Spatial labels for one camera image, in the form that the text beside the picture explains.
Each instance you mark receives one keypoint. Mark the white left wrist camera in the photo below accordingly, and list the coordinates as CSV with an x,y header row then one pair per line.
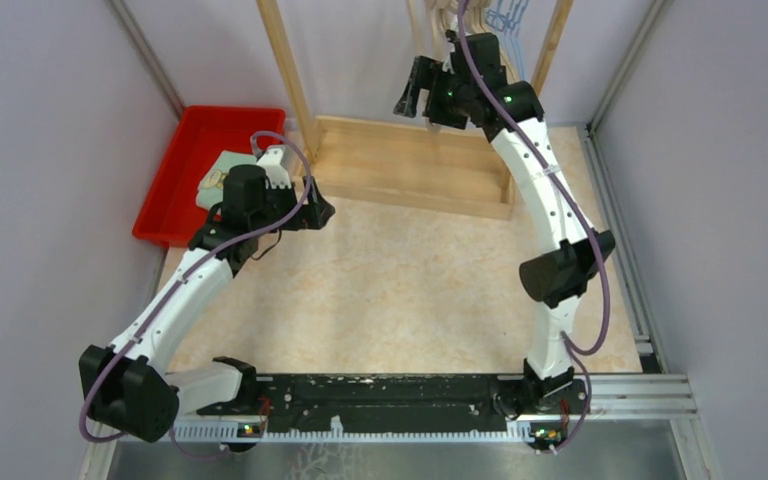
x,y
271,161

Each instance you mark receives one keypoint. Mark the red plastic bin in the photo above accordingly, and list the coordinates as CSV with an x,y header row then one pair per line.
x,y
169,215

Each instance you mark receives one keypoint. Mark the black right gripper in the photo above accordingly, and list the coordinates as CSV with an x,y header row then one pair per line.
x,y
428,74

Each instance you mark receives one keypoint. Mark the light green printed cloth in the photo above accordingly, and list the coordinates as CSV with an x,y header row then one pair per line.
x,y
210,188

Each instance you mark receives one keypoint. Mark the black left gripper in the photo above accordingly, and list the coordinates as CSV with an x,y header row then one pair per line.
x,y
315,212

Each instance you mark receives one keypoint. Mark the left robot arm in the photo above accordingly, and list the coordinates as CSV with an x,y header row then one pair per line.
x,y
127,385

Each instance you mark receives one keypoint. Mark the blue wire hanger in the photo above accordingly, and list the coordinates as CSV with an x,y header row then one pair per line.
x,y
496,17
522,33
509,45

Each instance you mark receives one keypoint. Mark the aluminium frame rail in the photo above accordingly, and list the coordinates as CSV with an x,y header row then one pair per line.
x,y
656,394

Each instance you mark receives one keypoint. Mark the wooden hanger rack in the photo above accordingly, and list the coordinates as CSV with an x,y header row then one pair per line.
x,y
408,166

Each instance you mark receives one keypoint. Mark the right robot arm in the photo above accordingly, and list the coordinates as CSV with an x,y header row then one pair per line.
x,y
572,250

